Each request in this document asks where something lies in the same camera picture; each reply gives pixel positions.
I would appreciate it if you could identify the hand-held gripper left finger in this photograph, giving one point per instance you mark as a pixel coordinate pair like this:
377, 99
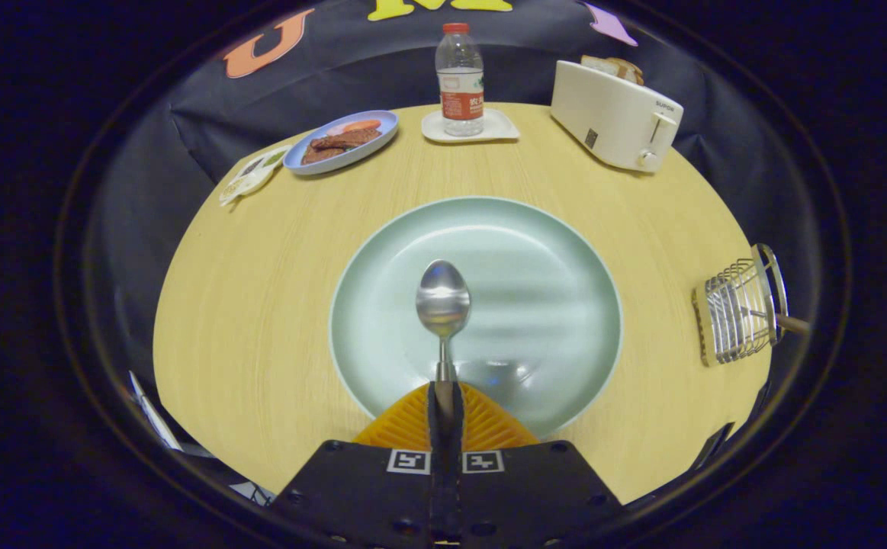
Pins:
435, 473

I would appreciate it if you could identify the toast bread slice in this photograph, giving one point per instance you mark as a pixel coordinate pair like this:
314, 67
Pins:
630, 72
599, 65

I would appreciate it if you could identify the red capped water bottle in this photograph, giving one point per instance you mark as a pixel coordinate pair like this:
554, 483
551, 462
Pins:
458, 69

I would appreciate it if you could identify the white divided sauce dish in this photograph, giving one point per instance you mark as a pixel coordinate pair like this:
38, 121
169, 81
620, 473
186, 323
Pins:
249, 179

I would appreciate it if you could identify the pale green plate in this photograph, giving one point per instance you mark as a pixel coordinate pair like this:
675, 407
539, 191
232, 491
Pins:
535, 305

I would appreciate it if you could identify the blue oval plate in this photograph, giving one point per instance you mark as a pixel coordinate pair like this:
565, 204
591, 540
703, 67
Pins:
390, 127

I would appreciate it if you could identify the white square coaster tray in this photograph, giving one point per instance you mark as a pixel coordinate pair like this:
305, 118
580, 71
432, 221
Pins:
500, 126

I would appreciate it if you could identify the white sheet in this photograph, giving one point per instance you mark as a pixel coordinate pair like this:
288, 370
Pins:
153, 415

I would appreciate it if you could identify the orange sausage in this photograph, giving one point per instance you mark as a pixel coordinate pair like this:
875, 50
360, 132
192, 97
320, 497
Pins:
355, 126

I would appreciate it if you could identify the brown meat slice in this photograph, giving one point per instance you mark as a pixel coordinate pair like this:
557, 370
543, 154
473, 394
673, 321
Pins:
321, 155
348, 139

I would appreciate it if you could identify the cream white toaster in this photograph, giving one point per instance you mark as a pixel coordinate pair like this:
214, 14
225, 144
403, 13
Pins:
611, 114

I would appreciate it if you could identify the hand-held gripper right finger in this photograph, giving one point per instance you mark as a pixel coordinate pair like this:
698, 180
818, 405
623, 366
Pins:
455, 473

